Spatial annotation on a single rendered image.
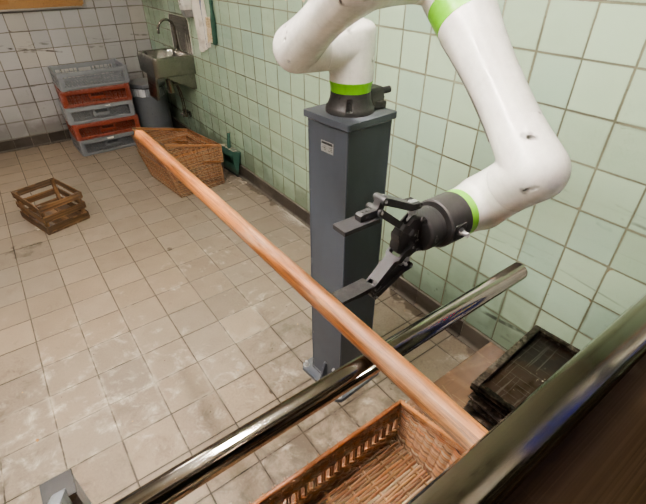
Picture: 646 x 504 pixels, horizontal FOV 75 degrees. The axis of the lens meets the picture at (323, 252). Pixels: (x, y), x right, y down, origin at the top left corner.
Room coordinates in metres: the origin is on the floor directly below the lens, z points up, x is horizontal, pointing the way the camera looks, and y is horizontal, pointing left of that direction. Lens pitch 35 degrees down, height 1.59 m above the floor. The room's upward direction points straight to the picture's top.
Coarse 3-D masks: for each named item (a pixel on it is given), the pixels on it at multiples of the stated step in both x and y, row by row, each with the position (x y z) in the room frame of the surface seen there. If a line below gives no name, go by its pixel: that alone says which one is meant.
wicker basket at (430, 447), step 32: (384, 416) 0.58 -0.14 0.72; (416, 416) 0.57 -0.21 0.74; (352, 448) 0.53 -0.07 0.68; (384, 448) 0.58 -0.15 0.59; (416, 448) 0.56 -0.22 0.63; (448, 448) 0.50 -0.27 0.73; (288, 480) 0.43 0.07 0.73; (352, 480) 0.50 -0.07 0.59; (384, 480) 0.50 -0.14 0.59; (416, 480) 0.50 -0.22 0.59
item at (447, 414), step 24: (144, 144) 1.05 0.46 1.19; (168, 168) 0.90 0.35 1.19; (192, 192) 0.79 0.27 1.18; (240, 216) 0.66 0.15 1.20; (264, 240) 0.58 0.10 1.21; (288, 264) 0.51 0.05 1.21; (312, 288) 0.46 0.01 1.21; (336, 312) 0.41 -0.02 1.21; (360, 336) 0.37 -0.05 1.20; (384, 360) 0.33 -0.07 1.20; (408, 384) 0.30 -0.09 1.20; (432, 384) 0.29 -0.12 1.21; (432, 408) 0.27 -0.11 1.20; (456, 408) 0.26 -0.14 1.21; (456, 432) 0.24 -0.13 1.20; (480, 432) 0.24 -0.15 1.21
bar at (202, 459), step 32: (480, 288) 0.49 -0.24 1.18; (448, 320) 0.43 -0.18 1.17; (320, 384) 0.32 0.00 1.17; (352, 384) 0.33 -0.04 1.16; (288, 416) 0.28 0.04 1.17; (224, 448) 0.24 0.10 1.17; (256, 448) 0.25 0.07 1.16; (64, 480) 0.32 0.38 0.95; (160, 480) 0.21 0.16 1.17; (192, 480) 0.21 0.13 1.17
